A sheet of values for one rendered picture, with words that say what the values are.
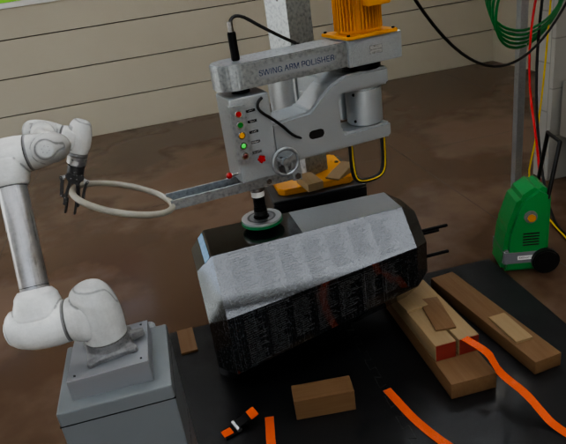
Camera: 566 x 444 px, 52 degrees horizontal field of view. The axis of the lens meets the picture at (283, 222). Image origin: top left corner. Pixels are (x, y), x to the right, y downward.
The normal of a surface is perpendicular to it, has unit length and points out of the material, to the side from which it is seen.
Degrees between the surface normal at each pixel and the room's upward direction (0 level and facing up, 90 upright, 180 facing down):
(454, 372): 0
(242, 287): 45
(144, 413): 90
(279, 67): 90
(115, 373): 90
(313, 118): 90
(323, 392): 0
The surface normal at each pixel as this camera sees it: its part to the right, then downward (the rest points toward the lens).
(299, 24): 0.66, 0.23
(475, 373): -0.13, -0.90
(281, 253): 0.11, -0.37
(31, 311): 0.12, -0.12
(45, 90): 0.23, 0.39
